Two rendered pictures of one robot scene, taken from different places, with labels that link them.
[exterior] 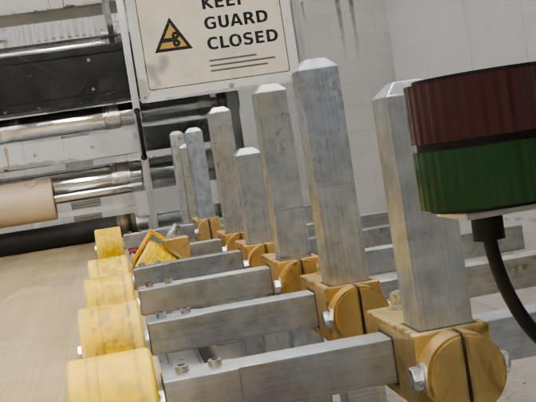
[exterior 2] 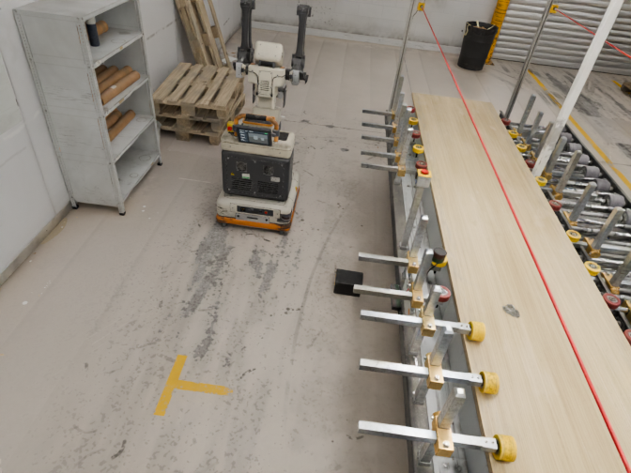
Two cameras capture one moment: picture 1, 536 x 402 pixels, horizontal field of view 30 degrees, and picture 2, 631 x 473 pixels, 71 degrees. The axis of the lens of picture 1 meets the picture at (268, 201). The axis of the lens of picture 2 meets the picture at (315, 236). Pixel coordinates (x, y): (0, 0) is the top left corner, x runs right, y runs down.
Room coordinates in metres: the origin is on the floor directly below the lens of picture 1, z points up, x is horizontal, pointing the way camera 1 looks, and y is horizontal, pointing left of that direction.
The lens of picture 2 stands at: (2.01, -0.38, 2.36)
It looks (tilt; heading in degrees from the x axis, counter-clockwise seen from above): 39 degrees down; 190
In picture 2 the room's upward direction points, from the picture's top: 7 degrees clockwise
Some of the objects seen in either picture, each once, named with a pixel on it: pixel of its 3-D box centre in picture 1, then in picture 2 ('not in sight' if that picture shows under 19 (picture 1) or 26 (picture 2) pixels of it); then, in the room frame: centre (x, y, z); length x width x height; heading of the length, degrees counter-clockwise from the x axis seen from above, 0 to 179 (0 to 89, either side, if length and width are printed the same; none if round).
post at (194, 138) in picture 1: (210, 239); not in sight; (2.12, 0.13, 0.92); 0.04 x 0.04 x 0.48; 9
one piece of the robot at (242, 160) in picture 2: not in sight; (258, 157); (-0.99, -1.44, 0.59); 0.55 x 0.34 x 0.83; 98
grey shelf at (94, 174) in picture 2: not in sight; (104, 104); (-0.98, -2.78, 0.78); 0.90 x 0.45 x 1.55; 9
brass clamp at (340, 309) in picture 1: (343, 305); (433, 370); (0.90, -0.05, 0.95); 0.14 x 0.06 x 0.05; 9
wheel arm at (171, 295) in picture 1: (320, 268); (432, 436); (1.17, -0.05, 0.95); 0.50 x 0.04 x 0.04; 99
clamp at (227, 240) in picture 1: (237, 246); not in sight; (1.64, 0.06, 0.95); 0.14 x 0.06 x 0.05; 9
